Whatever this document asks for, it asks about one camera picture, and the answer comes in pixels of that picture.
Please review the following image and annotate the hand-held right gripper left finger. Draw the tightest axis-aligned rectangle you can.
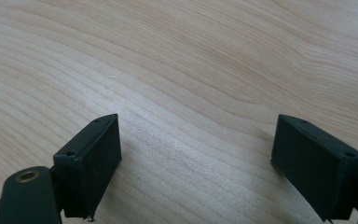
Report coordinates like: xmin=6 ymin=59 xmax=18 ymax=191
xmin=52 ymin=113 xmax=123 ymax=222

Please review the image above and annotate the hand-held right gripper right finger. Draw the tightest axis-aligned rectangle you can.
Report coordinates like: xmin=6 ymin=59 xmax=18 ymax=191
xmin=269 ymin=113 xmax=358 ymax=223

